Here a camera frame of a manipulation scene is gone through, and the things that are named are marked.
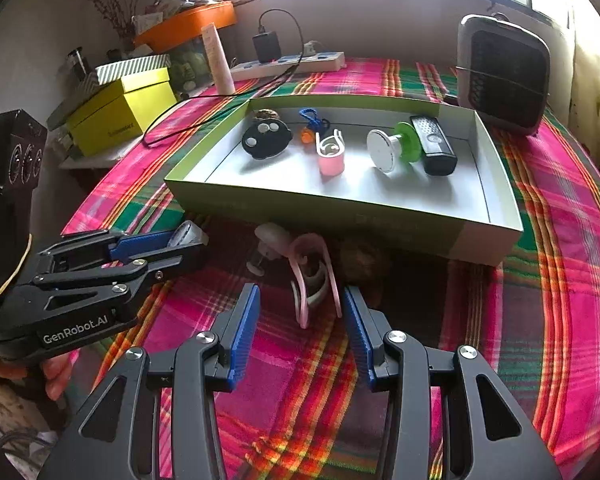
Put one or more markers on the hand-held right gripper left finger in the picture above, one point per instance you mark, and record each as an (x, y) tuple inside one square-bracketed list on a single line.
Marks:
[(242, 340)]

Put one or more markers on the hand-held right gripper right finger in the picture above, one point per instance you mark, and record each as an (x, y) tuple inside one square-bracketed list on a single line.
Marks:
[(360, 340)]

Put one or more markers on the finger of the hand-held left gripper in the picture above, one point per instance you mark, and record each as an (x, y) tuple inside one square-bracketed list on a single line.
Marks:
[(170, 262), (145, 242)]

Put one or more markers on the pink hair claw clip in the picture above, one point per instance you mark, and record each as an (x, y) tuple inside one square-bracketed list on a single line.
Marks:
[(305, 300)]

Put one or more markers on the shallow green cardboard box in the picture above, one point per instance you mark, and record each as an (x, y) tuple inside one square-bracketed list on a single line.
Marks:
[(330, 210)]

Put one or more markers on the black round remote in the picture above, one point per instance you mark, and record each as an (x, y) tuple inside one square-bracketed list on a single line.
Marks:
[(265, 140)]

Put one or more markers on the pink earbud case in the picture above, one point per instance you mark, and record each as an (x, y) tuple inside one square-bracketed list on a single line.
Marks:
[(330, 162)]

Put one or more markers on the small black grille device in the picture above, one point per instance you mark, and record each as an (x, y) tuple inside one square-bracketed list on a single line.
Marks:
[(435, 152)]

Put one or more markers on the person's left hand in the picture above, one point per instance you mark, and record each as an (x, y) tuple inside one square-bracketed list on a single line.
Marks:
[(57, 372)]

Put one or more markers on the brown fuzzy ball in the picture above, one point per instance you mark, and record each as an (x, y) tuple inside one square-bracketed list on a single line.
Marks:
[(362, 260)]

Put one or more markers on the small white knob object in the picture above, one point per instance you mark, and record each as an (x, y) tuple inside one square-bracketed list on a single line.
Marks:
[(272, 240)]

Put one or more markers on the yellow cardboard box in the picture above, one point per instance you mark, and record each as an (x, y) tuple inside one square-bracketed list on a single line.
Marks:
[(115, 120)]

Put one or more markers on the striped white box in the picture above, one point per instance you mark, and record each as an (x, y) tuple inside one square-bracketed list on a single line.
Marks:
[(130, 67)]

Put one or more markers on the small brown pine cone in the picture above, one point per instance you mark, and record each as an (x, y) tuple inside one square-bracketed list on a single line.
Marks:
[(266, 114)]

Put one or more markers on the white and green spool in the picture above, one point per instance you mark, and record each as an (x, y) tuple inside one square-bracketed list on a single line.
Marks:
[(380, 150)]

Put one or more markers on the cream cosmetic tube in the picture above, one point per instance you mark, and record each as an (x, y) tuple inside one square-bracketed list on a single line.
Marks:
[(220, 60)]

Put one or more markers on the pink green plaid tablecloth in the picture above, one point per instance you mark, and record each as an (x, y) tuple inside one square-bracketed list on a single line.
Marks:
[(555, 260)]

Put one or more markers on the black charger plug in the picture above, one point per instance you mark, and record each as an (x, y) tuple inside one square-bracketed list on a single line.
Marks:
[(266, 46)]

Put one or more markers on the dried branches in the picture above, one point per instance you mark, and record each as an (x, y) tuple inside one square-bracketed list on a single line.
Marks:
[(112, 5)]

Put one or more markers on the white power strip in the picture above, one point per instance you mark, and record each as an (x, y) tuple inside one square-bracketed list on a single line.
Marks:
[(310, 62)]

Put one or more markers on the grey space heater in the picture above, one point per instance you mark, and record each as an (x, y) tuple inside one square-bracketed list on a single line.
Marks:
[(505, 80)]

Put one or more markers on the cream patterned curtain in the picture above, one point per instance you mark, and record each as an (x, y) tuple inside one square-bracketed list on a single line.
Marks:
[(597, 100)]

